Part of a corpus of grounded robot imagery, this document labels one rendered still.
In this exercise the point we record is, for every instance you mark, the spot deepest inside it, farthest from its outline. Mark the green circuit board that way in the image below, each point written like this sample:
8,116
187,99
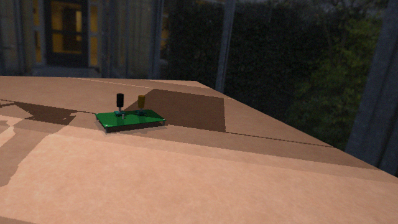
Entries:
124,118

